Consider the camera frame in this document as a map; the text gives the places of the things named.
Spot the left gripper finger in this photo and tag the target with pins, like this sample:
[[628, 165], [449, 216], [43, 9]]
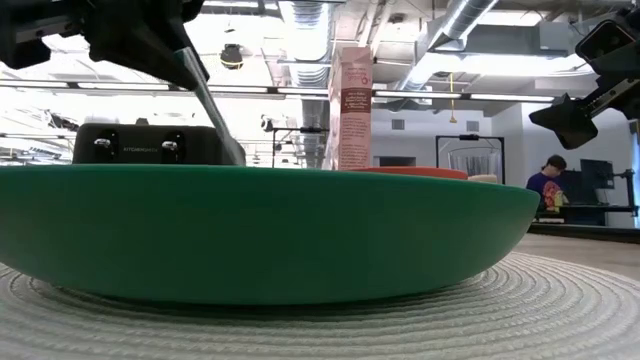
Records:
[[145, 50]]

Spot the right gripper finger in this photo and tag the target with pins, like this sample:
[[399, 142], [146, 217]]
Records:
[[567, 122]]

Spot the pink carton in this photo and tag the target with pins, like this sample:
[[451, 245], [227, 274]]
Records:
[[352, 130]]

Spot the black monitor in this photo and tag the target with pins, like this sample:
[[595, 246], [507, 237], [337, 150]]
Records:
[[597, 174]]

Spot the person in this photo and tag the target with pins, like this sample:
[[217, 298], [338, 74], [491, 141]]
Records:
[[547, 185]]

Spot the black workbench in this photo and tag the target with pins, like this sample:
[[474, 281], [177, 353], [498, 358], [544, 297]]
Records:
[[590, 212]]

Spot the black toaster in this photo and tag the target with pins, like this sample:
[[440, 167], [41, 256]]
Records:
[[145, 147]]

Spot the small beige object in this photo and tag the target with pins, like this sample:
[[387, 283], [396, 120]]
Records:
[[484, 178]]

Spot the clear drinking glass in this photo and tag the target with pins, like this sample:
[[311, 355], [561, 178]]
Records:
[[475, 162]]

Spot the ceiling light strip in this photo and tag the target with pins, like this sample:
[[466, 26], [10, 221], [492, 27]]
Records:
[[250, 90], [465, 95]]

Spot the red bowl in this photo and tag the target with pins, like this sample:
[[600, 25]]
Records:
[[415, 172]]

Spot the woven beige round placemat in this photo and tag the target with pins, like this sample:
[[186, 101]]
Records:
[[525, 320]]

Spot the green plate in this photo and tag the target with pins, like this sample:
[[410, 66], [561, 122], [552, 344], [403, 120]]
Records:
[[260, 235]]

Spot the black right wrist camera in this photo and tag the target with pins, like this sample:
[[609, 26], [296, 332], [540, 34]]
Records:
[[607, 42]]

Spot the black ceiling dome camera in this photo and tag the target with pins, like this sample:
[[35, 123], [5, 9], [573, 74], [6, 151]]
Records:
[[231, 56]]

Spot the black rectangular frame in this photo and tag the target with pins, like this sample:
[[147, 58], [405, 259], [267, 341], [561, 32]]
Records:
[[470, 137]]

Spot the black table edge rail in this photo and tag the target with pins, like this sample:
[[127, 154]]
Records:
[[585, 233]]

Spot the smooth silver ventilation duct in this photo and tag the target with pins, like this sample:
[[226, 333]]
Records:
[[450, 30]]

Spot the corrugated silver duct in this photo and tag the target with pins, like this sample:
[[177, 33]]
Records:
[[310, 75]]

